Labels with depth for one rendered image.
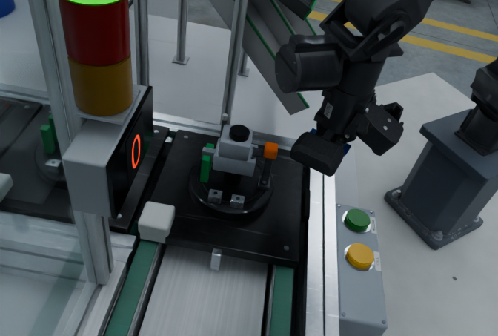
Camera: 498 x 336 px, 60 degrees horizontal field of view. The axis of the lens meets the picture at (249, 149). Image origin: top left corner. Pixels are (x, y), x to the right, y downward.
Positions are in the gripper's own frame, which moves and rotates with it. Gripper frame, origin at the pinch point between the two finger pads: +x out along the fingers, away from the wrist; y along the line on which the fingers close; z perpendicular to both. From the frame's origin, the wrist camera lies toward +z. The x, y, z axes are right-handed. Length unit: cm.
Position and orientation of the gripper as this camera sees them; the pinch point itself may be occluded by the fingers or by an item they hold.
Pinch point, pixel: (327, 151)
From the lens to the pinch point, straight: 64.8
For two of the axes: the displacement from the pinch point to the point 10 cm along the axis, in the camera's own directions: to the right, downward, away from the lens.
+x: -1.4, 7.3, 6.7
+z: 8.6, 4.2, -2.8
